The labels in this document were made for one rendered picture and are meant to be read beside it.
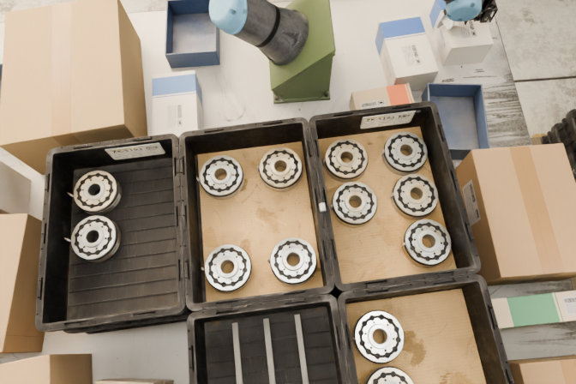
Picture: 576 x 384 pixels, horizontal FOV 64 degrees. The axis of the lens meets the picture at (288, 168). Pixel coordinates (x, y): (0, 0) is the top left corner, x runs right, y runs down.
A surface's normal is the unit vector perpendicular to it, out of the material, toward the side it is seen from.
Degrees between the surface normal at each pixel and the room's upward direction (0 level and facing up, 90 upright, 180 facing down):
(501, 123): 0
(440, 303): 0
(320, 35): 45
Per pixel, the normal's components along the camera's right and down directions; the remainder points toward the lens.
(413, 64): -0.03, -0.37
